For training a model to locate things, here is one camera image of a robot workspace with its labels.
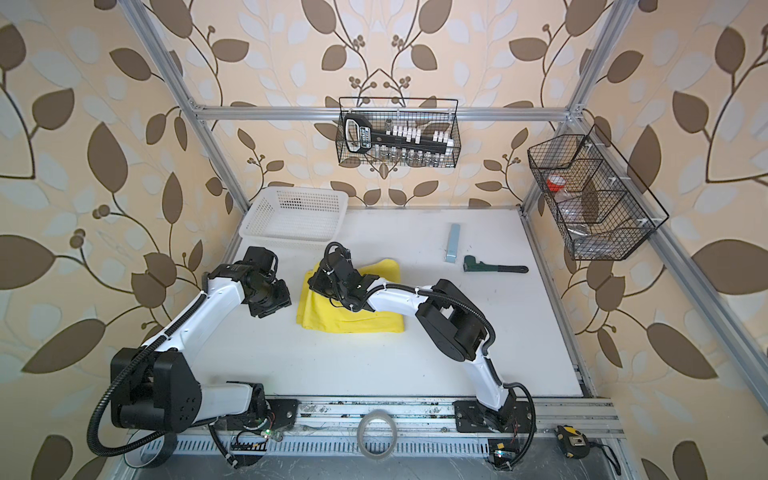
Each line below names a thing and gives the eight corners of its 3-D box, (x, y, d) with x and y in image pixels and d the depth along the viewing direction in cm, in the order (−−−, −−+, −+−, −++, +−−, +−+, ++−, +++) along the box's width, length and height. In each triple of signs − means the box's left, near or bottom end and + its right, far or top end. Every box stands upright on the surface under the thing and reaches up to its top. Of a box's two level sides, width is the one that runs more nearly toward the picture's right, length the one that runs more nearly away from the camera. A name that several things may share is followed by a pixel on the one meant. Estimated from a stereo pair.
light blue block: (444, 261, 106) (445, 255, 104) (449, 229, 116) (450, 223, 113) (455, 263, 106) (456, 257, 103) (459, 230, 116) (460, 224, 113)
